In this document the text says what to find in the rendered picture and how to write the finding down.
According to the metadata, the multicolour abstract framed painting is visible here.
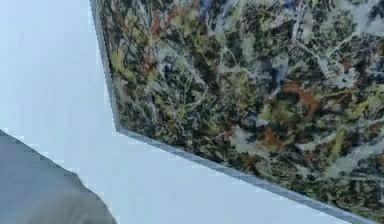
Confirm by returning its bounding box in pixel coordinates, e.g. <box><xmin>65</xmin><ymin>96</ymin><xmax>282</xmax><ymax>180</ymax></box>
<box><xmin>88</xmin><ymin>0</ymin><xmax>384</xmax><ymax>224</ymax></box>

